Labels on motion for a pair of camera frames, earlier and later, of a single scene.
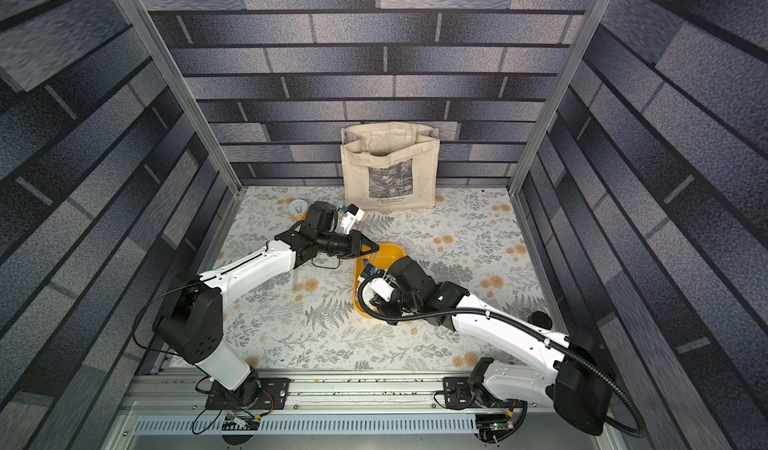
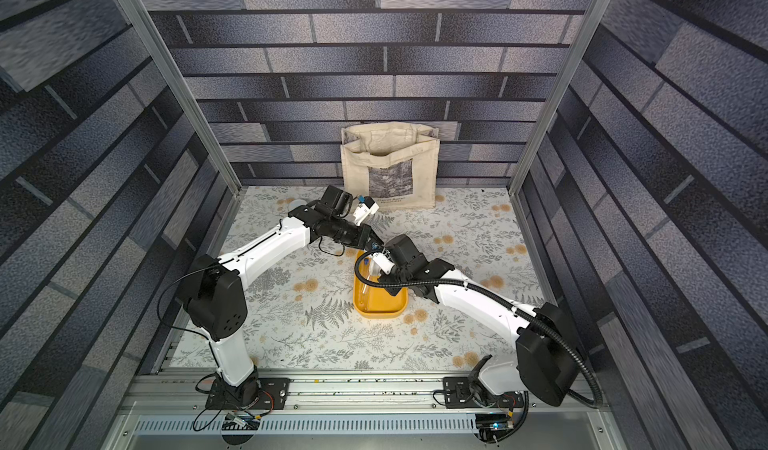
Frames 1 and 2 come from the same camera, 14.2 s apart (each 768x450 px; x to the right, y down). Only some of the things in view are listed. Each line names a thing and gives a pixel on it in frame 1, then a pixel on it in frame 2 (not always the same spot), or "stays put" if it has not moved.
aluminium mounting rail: (166, 409) stays put
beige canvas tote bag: (390, 165) stays put
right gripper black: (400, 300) -> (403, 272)
